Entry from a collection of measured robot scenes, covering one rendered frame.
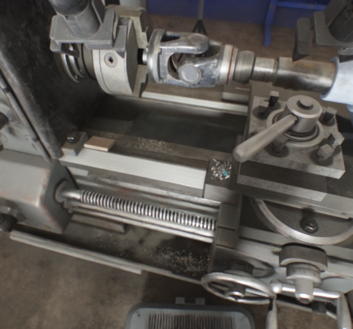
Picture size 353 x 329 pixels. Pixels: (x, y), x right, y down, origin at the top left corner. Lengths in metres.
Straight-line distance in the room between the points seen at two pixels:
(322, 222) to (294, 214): 0.06
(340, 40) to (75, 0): 0.42
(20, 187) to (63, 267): 0.81
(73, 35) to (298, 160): 0.44
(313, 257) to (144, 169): 0.50
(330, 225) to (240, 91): 0.60
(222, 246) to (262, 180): 0.27
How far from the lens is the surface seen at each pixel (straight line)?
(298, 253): 0.67
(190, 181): 0.79
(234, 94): 1.04
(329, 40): 0.54
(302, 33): 0.55
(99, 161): 0.87
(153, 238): 1.17
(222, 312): 1.25
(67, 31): 0.53
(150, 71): 0.75
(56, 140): 0.85
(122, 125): 1.14
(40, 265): 1.73
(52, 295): 1.65
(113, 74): 0.74
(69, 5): 0.45
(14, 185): 0.97
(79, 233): 1.25
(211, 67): 0.72
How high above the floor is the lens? 1.48
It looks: 49 degrees down
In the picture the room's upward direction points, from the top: straight up
